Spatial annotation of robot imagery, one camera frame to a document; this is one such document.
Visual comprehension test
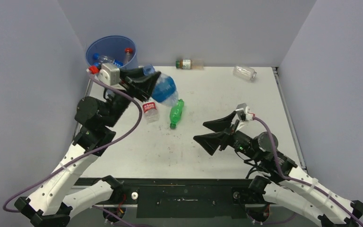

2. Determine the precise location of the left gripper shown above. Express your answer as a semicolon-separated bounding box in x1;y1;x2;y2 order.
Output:
103;66;160;128

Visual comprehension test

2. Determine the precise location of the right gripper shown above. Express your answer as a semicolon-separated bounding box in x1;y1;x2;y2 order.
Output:
193;111;262;161

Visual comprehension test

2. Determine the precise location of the blue label crushed bottle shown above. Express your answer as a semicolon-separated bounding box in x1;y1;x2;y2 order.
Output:
150;72;179;107

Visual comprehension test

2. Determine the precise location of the Pepsi English label bottle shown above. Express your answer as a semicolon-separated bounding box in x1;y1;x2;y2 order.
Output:
93;53;123;68

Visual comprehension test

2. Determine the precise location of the Pepsi logo bottle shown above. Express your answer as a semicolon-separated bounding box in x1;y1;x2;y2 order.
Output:
93;62;101;70

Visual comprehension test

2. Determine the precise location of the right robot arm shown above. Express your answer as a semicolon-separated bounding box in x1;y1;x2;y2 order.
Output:
193;110;363;227

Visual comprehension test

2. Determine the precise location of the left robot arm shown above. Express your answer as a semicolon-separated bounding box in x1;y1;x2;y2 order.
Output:
15;63;161;227

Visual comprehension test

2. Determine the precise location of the blue plastic bin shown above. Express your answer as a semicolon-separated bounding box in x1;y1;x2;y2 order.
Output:
85;35;139;70

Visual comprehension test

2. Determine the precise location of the red cap tea bottle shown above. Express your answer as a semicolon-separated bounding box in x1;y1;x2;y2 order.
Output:
123;48;134;65

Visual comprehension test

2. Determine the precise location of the red label water bottle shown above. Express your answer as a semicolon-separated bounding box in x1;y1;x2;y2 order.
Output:
142;99;160;123

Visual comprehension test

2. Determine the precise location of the green plastic bottle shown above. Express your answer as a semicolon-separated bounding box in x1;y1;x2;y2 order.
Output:
169;99;185;129

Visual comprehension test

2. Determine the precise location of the green cap brown bottle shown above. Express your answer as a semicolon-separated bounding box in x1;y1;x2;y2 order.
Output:
175;59;204;70

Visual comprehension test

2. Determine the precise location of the clear plastic jar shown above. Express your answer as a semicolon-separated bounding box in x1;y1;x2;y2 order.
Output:
233;66;257;82

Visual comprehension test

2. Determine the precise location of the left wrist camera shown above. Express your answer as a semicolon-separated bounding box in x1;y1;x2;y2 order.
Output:
86;63;121;86

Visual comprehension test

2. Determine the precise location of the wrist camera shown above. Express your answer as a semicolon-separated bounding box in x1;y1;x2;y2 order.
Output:
235;103;255;122
86;63;121;86

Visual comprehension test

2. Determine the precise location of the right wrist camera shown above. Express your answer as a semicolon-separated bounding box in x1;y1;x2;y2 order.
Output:
235;103;255;122

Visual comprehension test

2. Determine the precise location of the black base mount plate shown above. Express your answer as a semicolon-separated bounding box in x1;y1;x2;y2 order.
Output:
67;178;279;219

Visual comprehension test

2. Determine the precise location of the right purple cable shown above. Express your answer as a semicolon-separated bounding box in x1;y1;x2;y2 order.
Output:
252;116;363;227

